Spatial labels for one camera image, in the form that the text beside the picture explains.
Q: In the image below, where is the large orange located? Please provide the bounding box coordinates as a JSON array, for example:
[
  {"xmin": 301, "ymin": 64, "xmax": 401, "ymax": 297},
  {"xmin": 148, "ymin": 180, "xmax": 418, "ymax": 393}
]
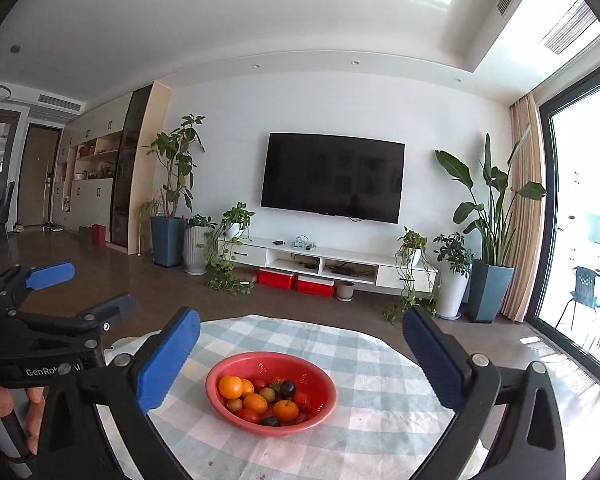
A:
[{"xmin": 218, "ymin": 375, "xmax": 244, "ymax": 401}]

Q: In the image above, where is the brown kiwi fruit back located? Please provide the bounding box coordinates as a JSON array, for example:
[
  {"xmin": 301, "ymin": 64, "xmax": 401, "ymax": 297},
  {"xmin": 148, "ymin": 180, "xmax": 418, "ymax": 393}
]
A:
[{"xmin": 225, "ymin": 399, "xmax": 244, "ymax": 414}]

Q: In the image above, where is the brown kiwi fruit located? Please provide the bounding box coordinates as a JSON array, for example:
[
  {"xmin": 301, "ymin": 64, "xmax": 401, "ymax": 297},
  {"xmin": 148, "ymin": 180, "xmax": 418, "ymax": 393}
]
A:
[
  {"xmin": 259, "ymin": 387, "xmax": 276, "ymax": 403},
  {"xmin": 225, "ymin": 399, "xmax": 244, "ymax": 414}
]

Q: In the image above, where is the red tomato with stem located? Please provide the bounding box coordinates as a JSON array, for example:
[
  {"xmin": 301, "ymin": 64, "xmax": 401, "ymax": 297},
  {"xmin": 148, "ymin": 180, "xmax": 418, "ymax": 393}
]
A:
[{"xmin": 251, "ymin": 378, "xmax": 270, "ymax": 392}]

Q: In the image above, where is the dark plum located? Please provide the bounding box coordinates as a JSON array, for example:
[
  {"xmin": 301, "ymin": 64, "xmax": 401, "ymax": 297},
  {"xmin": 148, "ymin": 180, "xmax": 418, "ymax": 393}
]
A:
[
  {"xmin": 278, "ymin": 379, "xmax": 297, "ymax": 399},
  {"xmin": 260, "ymin": 416, "xmax": 280, "ymax": 427}
]

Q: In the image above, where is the mandarin orange with stem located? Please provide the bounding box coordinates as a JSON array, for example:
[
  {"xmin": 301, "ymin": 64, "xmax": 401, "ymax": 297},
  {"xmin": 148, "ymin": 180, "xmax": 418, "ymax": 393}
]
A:
[{"xmin": 273, "ymin": 399, "xmax": 300, "ymax": 424}]

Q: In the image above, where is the small mandarin orange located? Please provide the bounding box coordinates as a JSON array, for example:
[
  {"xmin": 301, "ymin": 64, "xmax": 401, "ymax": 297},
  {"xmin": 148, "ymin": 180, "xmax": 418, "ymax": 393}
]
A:
[{"xmin": 242, "ymin": 378, "xmax": 254, "ymax": 396}]

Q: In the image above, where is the brown kiwi fruit front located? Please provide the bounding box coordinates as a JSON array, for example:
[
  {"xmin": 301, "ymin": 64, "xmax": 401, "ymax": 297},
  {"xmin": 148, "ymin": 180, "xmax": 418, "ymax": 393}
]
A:
[{"xmin": 259, "ymin": 387, "xmax": 276, "ymax": 403}]

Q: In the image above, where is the red strawberry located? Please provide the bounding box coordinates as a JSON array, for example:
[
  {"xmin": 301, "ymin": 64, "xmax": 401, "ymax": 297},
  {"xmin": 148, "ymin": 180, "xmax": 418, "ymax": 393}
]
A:
[
  {"xmin": 292, "ymin": 391, "xmax": 312, "ymax": 413},
  {"xmin": 270, "ymin": 378, "xmax": 285, "ymax": 394}
]

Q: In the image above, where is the checkered green white tablecloth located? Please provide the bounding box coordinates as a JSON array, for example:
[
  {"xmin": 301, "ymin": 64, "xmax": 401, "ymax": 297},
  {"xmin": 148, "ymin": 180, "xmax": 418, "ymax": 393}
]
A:
[{"xmin": 101, "ymin": 314, "xmax": 487, "ymax": 480}]

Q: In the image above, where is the small red bin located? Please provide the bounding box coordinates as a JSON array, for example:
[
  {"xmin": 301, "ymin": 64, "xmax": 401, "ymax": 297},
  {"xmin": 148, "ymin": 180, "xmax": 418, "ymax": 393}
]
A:
[{"xmin": 91, "ymin": 224, "xmax": 107, "ymax": 247}]

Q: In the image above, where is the trailing plant on console right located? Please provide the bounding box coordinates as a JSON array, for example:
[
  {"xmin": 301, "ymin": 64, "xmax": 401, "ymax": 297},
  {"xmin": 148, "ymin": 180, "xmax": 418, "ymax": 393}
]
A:
[{"xmin": 382, "ymin": 226, "xmax": 436, "ymax": 324}]

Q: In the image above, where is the trailing plant on console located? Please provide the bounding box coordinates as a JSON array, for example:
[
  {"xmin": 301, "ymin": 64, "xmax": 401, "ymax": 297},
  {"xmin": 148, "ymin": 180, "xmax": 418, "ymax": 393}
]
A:
[
  {"xmin": 206, "ymin": 202, "xmax": 254, "ymax": 295},
  {"xmin": 382, "ymin": 226, "xmax": 436, "ymax": 324}
]

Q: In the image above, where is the plant white ribbed pot left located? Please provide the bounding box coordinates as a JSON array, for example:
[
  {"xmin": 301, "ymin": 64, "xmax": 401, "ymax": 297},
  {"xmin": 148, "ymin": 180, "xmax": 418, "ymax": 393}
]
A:
[{"xmin": 183, "ymin": 214, "xmax": 216, "ymax": 276}]

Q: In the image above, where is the tall plant blue pot right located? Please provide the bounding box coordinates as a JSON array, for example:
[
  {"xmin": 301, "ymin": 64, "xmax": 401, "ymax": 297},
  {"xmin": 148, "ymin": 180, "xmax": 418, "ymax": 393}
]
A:
[{"xmin": 434, "ymin": 136, "xmax": 546, "ymax": 323}]

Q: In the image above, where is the tall plant blue pot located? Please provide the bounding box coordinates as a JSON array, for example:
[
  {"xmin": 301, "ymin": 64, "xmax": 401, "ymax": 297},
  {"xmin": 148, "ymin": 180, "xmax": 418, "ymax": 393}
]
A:
[
  {"xmin": 434, "ymin": 136, "xmax": 546, "ymax": 323},
  {"xmin": 144, "ymin": 114, "xmax": 206, "ymax": 268}
]

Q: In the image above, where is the plant in white pot right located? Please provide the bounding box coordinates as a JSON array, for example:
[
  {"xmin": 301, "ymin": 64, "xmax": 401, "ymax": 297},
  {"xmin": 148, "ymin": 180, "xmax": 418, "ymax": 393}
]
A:
[{"xmin": 434, "ymin": 232, "xmax": 474, "ymax": 320}]

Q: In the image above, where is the trailing plant on console left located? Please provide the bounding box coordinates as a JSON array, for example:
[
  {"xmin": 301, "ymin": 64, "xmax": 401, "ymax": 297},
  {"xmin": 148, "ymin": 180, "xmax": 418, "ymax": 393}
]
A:
[{"xmin": 206, "ymin": 202, "xmax": 254, "ymax": 295}]

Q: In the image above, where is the small grey floor pot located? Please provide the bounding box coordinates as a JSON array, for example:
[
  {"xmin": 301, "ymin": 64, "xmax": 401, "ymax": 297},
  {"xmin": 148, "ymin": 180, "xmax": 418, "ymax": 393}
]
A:
[{"xmin": 335, "ymin": 281, "xmax": 355, "ymax": 302}]

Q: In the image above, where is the white tv console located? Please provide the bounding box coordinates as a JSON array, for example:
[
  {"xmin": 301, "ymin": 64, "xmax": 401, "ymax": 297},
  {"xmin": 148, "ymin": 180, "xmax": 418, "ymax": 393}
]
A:
[{"xmin": 235, "ymin": 237, "xmax": 427, "ymax": 292}]

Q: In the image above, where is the red plastic colander bowl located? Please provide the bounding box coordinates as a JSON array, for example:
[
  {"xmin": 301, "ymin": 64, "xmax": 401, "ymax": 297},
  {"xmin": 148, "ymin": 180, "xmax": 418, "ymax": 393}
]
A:
[{"xmin": 206, "ymin": 351, "xmax": 338, "ymax": 437}]

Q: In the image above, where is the red storage box right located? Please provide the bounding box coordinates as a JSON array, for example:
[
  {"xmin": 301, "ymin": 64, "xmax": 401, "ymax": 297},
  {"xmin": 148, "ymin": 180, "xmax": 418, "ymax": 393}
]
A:
[{"xmin": 294, "ymin": 274, "xmax": 335, "ymax": 298}]

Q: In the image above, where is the red storage box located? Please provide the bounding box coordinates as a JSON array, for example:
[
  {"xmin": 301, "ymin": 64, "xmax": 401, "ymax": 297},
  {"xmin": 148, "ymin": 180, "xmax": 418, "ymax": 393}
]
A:
[
  {"xmin": 257, "ymin": 269, "xmax": 297, "ymax": 290},
  {"xmin": 294, "ymin": 274, "xmax": 335, "ymax": 298}
]

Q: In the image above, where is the red storage box left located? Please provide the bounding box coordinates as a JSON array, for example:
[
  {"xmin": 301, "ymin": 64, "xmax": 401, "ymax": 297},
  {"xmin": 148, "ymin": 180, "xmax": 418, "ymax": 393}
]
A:
[{"xmin": 257, "ymin": 269, "xmax": 297, "ymax": 290}]

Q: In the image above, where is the tall plant blue pot left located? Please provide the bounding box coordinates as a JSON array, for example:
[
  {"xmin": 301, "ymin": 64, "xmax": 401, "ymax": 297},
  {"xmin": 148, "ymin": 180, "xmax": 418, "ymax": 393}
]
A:
[{"xmin": 144, "ymin": 114, "xmax": 206, "ymax": 268}]

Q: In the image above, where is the beige curtain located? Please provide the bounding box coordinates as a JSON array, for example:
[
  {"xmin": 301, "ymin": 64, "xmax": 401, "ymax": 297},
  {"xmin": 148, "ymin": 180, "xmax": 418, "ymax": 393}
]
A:
[{"xmin": 501, "ymin": 92, "xmax": 546, "ymax": 323}]

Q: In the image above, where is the wall cabinet shelving unit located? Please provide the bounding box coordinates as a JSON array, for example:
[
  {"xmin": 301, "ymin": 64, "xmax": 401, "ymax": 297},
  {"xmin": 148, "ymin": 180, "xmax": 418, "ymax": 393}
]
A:
[{"xmin": 52, "ymin": 81, "xmax": 172, "ymax": 255}]

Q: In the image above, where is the wall mounted black television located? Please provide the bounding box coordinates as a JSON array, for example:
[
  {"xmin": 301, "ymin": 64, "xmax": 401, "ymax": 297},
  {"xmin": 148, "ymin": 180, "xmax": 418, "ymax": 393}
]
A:
[{"xmin": 261, "ymin": 132, "xmax": 405, "ymax": 224}]

